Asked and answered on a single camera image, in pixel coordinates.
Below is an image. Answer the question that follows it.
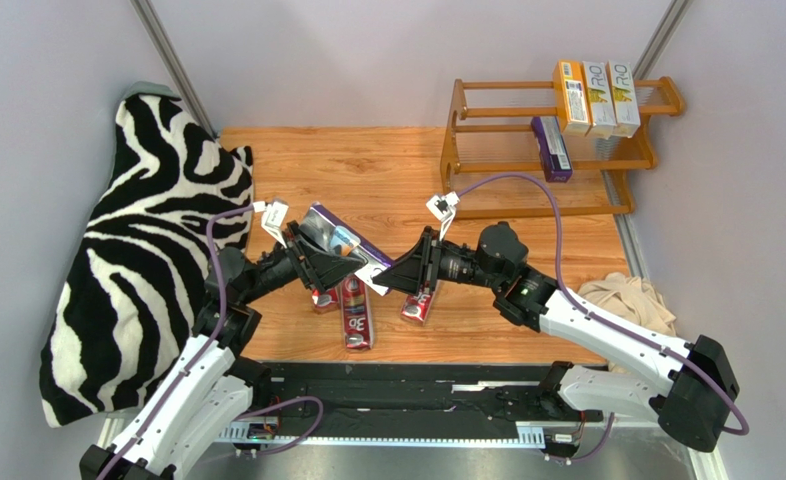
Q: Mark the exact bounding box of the purple white R.O.C.S. toothpaste box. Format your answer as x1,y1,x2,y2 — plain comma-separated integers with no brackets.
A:
300,202,393,296

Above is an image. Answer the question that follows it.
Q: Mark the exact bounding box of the orange wooden shelf rack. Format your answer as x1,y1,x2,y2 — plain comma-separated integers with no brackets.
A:
439,76,686,219

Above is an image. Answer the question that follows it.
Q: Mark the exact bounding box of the orange white R.O.C.S. toothpaste box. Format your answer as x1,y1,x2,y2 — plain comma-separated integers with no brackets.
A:
607,61,641,138

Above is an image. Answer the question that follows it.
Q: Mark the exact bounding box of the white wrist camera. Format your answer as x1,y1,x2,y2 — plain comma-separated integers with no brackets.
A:
426,192,460,240
261,198,289,247

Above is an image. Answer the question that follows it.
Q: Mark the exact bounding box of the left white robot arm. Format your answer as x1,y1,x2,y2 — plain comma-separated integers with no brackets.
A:
80,222,368,479

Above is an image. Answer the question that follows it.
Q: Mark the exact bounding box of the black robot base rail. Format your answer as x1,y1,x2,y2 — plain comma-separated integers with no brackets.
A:
238,362,602,449

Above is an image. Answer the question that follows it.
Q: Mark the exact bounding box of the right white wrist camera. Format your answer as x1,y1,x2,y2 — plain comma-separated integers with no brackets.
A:
426,192,460,240

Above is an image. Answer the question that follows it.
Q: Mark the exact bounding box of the red 3d toothpaste box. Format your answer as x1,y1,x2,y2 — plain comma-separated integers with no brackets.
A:
340,275,374,351
400,291,435,326

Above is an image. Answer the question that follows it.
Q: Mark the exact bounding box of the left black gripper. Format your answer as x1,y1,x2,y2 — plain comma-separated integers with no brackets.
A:
240,221,363,305

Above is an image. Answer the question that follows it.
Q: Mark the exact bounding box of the zebra pattern cushion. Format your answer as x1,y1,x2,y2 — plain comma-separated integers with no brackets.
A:
38,87,253,428

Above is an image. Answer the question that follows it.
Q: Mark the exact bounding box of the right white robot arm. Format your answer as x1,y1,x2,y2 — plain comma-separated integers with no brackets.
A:
373,222,750,452

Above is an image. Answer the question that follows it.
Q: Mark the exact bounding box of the beige crumpled cloth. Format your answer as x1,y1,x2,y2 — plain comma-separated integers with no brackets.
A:
577,272,676,336

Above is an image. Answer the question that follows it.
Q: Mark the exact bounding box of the small red toothpaste box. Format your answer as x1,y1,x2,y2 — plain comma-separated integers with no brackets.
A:
311,288,340,314

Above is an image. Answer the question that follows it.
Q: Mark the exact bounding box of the silver yellow R.O.C.S. toothpaste box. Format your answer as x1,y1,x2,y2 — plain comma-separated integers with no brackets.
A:
582,61,617,139

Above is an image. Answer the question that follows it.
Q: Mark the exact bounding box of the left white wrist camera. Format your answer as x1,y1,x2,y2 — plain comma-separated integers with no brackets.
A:
261,198,289,247

